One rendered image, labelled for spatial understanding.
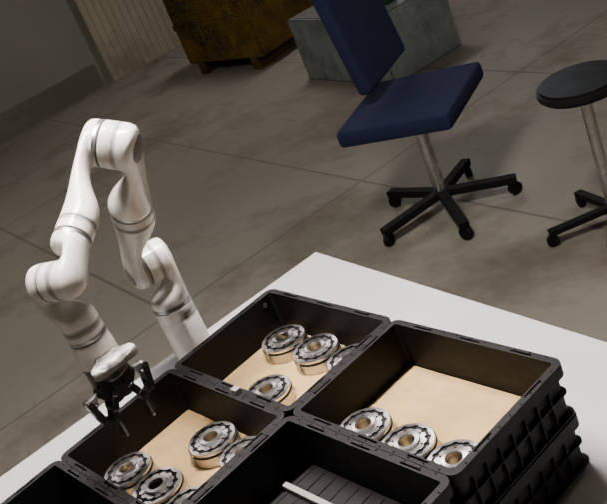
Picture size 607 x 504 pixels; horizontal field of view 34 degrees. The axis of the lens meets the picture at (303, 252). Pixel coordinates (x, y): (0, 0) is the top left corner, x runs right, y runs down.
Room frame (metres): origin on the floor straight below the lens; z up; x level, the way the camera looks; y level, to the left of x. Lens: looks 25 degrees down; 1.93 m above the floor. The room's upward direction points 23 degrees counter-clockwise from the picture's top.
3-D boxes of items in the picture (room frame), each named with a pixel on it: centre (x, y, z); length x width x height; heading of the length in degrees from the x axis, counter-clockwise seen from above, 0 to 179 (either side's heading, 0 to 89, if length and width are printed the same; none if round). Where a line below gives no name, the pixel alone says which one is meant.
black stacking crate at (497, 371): (1.42, -0.09, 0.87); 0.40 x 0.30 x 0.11; 33
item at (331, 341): (1.79, 0.06, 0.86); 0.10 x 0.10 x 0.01
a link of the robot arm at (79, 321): (1.58, 0.42, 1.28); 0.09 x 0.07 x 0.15; 59
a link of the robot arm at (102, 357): (1.56, 0.40, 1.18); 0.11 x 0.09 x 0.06; 31
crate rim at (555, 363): (1.42, -0.09, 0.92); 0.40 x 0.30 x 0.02; 33
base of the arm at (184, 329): (2.04, 0.32, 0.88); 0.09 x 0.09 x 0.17; 30
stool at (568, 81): (3.20, -1.15, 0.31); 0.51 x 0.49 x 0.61; 26
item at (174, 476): (1.56, 0.43, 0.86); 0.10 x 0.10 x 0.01
